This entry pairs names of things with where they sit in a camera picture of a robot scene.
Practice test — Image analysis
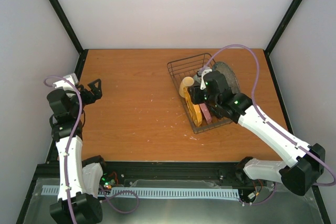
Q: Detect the pink dotted scalloped plate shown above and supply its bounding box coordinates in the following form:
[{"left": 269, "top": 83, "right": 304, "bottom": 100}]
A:
[{"left": 199, "top": 103, "right": 212, "bottom": 124}]

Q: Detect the grey speckled large plate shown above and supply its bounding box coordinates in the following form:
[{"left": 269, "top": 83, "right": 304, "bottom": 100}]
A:
[{"left": 212, "top": 61, "right": 240, "bottom": 94}]

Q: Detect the yellow dotted scalloped plate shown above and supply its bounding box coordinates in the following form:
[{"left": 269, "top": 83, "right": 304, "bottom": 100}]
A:
[{"left": 183, "top": 87, "right": 203, "bottom": 127}]

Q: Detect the yellow ceramic mug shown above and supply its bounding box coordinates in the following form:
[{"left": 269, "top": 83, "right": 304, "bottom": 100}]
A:
[{"left": 178, "top": 77, "right": 194, "bottom": 98}]

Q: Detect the mint green ceramic bowl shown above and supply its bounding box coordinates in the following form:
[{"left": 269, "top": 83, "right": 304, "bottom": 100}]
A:
[{"left": 193, "top": 74, "right": 202, "bottom": 86}]

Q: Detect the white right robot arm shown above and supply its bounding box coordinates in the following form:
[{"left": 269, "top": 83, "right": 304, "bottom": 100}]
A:
[{"left": 187, "top": 69, "right": 326, "bottom": 196}]

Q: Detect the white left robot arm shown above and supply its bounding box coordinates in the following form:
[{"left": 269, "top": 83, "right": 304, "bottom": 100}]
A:
[{"left": 47, "top": 73, "right": 109, "bottom": 223}]

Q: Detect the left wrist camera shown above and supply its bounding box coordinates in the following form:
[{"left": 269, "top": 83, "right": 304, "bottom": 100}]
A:
[{"left": 53, "top": 73, "right": 79, "bottom": 89}]

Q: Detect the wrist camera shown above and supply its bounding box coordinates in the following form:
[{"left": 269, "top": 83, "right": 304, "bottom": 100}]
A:
[
  {"left": 53, "top": 73, "right": 79, "bottom": 89},
  {"left": 196, "top": 67, "right": 212, "bottom": 90}
]

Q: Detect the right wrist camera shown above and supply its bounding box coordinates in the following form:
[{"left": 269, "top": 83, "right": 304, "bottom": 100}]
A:
[{"left": 196, "top": 67, "right": 212, "bottom": 90}]

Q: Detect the black wire dish rack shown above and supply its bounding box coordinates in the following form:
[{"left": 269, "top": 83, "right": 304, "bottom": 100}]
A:
[{"left": 166, "top": 53, "right": 232, "bottom": 134}]

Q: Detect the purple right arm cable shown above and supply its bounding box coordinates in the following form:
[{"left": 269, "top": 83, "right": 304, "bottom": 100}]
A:
[{"left": 203, "top": 44, "right": 336, "bottom": 206}]

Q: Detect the black aluminium frame rail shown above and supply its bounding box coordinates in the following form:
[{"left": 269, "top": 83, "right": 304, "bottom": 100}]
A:
[{"left": 36, "top": 161, "right": 314, "bottom": 188}]

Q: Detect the light blue cable duct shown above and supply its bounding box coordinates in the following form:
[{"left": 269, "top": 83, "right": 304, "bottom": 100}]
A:
[{"left": 41, "top": 185, "right": 241, "bottom": 199}]

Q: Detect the black left corner post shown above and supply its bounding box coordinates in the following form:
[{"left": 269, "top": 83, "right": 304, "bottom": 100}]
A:
[{"left": 33, "top": 0, "right": 85, "bottom": 56}]

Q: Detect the black corner post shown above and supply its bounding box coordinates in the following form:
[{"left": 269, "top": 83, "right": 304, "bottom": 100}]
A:
[
  {"left": 33, "top": 0, "right": 85, "bottom": 56},
  {"left": 264, "top": 0, "right": 321, "bottom": 53}
]

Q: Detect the black right corner post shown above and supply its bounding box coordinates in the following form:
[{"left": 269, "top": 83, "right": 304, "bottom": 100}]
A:
[{"left": 264, "top": 0, "right": 321, "bottom": 53}]

